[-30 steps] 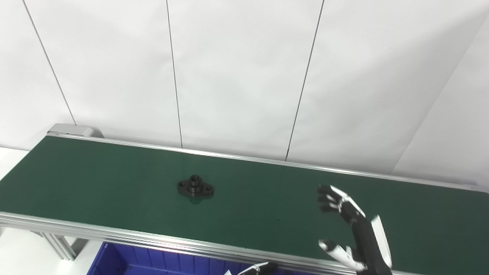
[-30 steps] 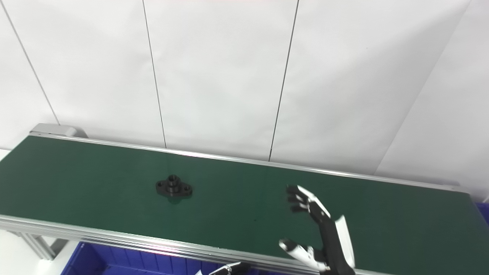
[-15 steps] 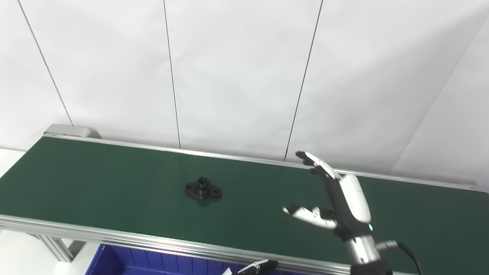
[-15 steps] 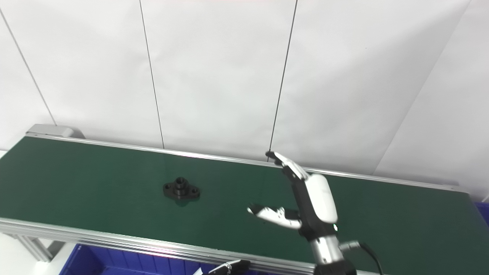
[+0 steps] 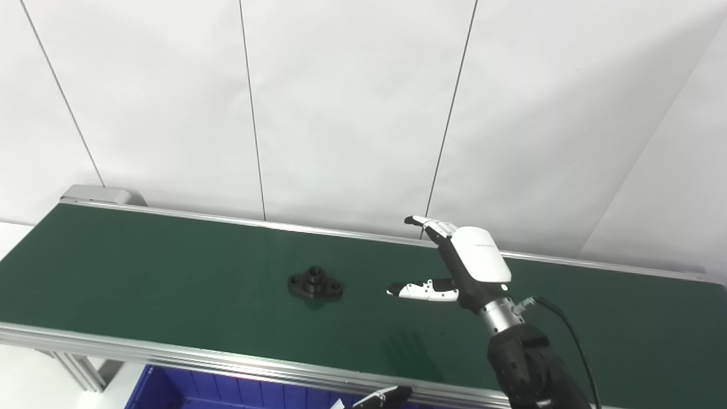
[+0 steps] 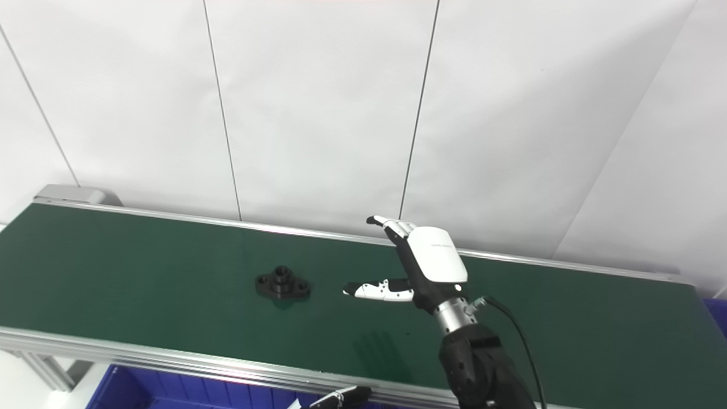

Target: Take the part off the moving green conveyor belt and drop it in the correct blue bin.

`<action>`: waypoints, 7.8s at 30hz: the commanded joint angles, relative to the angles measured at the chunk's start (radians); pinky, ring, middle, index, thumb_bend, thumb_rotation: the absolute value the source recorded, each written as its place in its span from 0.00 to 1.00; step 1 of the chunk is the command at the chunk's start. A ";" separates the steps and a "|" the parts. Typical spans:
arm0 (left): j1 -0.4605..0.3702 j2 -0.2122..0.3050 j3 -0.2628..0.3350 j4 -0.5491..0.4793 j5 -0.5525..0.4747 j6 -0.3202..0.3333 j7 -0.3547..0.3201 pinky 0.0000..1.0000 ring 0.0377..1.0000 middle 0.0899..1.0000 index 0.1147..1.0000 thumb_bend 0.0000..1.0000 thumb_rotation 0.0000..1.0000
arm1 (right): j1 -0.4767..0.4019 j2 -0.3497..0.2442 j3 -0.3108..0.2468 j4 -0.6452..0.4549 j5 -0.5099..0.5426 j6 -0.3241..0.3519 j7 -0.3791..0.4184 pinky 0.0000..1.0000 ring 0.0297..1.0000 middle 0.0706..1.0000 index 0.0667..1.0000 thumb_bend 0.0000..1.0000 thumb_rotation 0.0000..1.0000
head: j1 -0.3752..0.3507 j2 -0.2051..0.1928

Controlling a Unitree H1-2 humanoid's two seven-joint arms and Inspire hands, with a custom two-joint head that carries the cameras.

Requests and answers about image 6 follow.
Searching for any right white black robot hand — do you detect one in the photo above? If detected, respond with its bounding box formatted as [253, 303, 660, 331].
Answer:
[342, 215, 470, 315]

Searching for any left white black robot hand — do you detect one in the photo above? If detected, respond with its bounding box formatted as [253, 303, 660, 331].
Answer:
[287, 386, 373, 409]

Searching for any black flanged metal part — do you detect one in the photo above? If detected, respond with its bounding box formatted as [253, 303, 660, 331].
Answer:
[255, 265, 312, 302]

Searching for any blue plastic bin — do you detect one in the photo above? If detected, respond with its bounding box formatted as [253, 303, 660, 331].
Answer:
[85, 364, 324, 409]
[703, 298, 727, 337]

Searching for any green conveyor belt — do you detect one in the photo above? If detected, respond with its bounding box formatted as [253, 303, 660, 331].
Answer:
[0, 196, 727, 409]
[0, 203, 727, 409]

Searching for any grey conveyor end housing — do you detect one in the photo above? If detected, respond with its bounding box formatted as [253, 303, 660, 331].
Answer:
[34, 184, 123, 207]

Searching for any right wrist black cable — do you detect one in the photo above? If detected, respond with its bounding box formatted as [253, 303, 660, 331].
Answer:
[467, 295, 549, 409]

